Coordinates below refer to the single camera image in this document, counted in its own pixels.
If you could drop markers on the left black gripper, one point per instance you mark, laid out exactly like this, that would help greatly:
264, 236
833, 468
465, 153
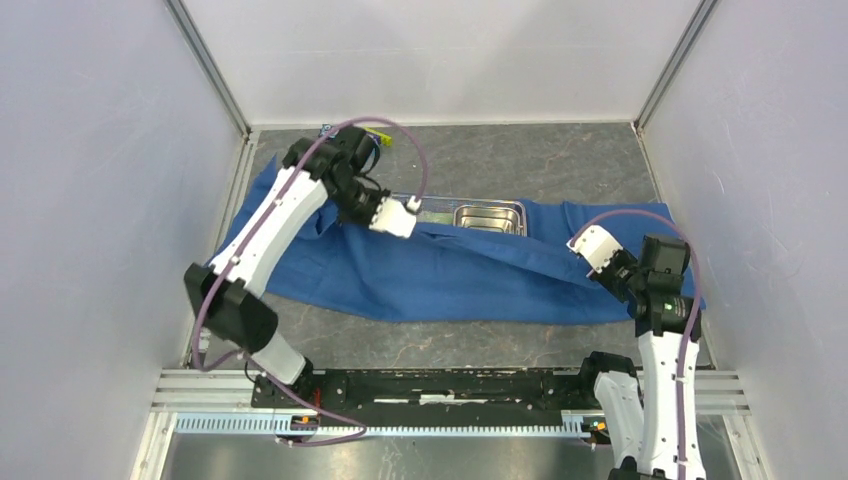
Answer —
376, 195

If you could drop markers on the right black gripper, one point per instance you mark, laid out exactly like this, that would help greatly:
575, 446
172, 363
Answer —
603, 276

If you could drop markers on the blue surgical drape cloth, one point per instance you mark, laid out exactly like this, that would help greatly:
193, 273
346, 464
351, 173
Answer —
447, 273

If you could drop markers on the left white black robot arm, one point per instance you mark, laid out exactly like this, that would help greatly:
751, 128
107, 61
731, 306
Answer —
226, 293

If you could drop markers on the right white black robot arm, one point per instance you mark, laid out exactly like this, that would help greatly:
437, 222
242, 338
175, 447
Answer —
650, 413

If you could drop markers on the yellow green block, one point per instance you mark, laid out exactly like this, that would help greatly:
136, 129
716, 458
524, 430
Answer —
382, 138

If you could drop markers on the small black blue toy car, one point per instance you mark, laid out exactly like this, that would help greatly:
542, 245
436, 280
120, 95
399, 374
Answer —
326, 131

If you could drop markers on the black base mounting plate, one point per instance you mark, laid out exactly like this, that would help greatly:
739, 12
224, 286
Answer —
434, 397

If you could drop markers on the stainless steel instrument tray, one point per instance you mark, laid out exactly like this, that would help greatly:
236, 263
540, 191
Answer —
499, 219

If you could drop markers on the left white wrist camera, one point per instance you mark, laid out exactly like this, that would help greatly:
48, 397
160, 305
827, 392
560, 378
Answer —
395, 217

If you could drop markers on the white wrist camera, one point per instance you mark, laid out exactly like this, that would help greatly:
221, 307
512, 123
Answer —
395, 217
596, 246

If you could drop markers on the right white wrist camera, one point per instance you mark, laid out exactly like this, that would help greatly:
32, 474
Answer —
596, 246

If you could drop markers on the wire mesh steel basket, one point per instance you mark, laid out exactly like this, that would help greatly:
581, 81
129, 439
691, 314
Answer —
440, 209

